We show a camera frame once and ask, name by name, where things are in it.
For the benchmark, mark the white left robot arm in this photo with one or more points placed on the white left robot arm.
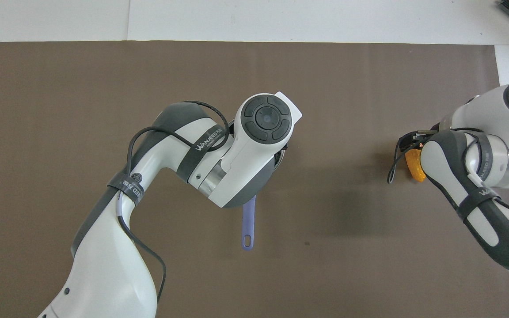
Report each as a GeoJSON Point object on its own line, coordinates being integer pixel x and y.
{"type": "Point", "coordinates": [104, 265]}

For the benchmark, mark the yellow toy corn cob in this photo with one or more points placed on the yellow toy corn cob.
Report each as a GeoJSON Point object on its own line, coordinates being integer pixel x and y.
{"type": "Point", "coordinates": [415, 170]}

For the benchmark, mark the brown table mat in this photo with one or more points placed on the brown table mat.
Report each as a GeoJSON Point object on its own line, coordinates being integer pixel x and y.
{"type": "Point", "coordinates": [60, 88]}

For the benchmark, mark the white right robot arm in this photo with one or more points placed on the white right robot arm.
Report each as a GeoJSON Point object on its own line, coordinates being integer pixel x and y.
{"type": "Point", "coordinates": [435, 163]}

